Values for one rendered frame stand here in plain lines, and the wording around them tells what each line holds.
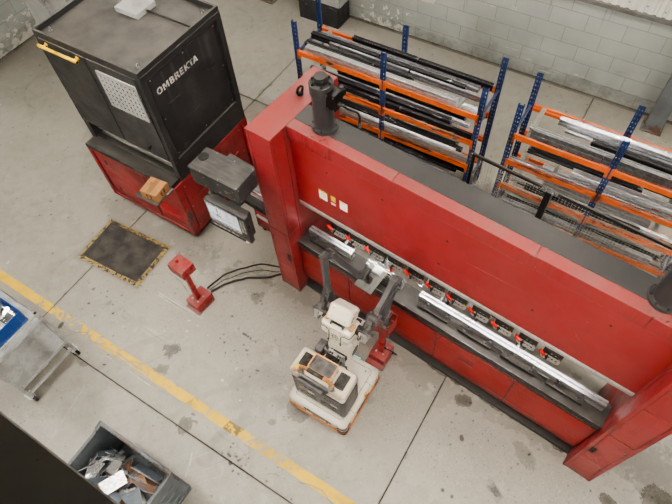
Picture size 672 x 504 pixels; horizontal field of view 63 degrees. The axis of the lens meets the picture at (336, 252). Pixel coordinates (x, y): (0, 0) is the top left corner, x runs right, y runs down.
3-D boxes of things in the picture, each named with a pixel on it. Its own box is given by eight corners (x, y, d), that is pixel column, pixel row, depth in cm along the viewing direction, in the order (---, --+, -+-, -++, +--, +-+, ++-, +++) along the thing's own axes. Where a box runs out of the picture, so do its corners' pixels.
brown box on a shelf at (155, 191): (135, 195, 556) (130, 187, 546) (152, 178, 567) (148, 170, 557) (157, 207, 546) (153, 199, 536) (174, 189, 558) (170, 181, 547)
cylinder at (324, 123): (306, 129, 411) (299, 78, 372) (326, 109, 422) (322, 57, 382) (342, 147, 399) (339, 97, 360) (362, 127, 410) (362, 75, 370)
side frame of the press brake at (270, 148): (282, 280, 608) (243, 127, 415) (329, 228, 643) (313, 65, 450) (300, 292, 599) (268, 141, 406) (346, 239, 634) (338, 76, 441)
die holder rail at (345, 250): (309, 234, 533) (308, 229, 525) (313, 230, 535) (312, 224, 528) (351, 260, 515) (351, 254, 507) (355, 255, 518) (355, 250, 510)
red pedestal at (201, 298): (186, 306, 596) (162, 265, 527) (202, 289, 607) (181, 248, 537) (199, 315, 589) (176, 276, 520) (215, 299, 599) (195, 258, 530)
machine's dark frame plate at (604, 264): (304, 187, 487) (293, 117, 418) (316, 174, 494) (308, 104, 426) (644, 380, 380) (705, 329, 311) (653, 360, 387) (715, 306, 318)
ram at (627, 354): (299, 203, 495) (289, 139, 428) (305, 197, 499) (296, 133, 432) (631, 396, 388) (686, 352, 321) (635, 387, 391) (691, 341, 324)
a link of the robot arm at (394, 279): (390, 270, 442) (401, 276, 438) (394, 273, 455) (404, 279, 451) (364, 320, 439) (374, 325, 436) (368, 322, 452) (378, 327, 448)
